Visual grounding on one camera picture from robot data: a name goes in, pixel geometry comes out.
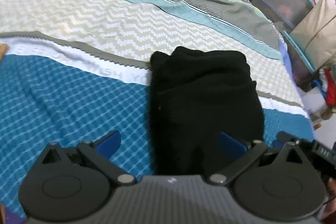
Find blue mattress edge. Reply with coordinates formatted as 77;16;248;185
279;40;315;141

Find black pants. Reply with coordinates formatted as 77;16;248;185
149;47;264;176

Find beige fabric bag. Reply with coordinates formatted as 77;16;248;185
290;0;336;71

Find blue garment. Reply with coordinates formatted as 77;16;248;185
313;79;327;99

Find upper clear storage box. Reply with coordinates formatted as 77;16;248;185
249;0;315;31

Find patterned teal grey bedsheet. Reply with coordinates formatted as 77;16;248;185
1;0;314;218

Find right hand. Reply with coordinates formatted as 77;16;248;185
322;178;336;223

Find clear teal-lidded storage box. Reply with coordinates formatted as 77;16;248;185
282;31;318;92

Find red garment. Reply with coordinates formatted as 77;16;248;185
324;69;336;107

